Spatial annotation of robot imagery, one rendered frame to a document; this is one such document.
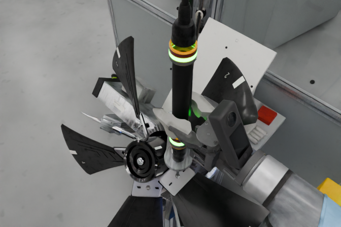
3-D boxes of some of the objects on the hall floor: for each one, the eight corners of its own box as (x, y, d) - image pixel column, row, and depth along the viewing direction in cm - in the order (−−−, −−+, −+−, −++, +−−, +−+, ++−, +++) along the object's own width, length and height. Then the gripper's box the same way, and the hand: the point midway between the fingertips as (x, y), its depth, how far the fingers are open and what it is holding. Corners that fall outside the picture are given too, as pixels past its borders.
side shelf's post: (215, 181, 204) (236, 110, 140) (219, 185, 202) (243, 114, 138) (212, 185, 202) (231, 114, 138) (216, 189, 201) (238, 119, 136)
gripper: (226, 206, 51) (144, 135, 60) (266, 159, 57) (185, 100, 66) (235, 187, 44) (141, 110, 54) (278, 136, 50) (188, 74, 59)
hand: (170, 99), depth 57 cm, fingers open, 6 cm apart
